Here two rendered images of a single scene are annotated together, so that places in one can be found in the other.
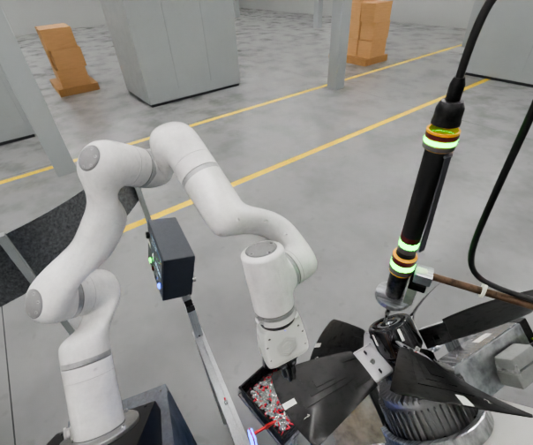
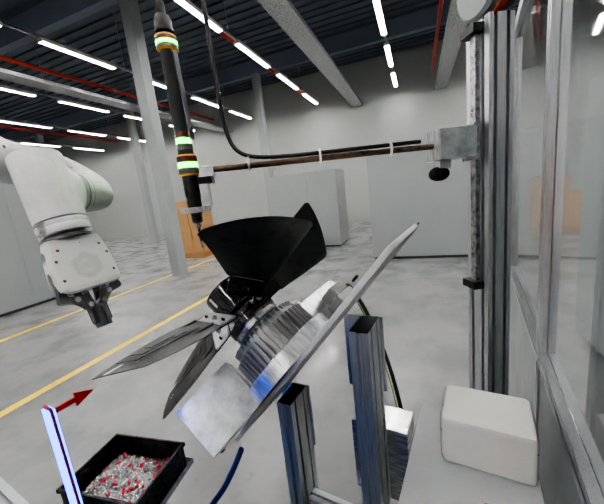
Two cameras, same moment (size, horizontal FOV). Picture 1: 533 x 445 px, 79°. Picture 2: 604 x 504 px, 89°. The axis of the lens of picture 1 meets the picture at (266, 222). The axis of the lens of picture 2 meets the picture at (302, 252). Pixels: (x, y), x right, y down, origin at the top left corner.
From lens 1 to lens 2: 0.62 m
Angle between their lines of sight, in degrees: 41
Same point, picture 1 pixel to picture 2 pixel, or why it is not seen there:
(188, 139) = not seen: outside the picture
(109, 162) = not seen: outside the picture
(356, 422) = (223, 404)
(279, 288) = (58, 181)
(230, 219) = not seen: outside the picture
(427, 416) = (275, 331)
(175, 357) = not seen: outside the picture
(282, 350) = (81, 268)
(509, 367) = (332, 296)
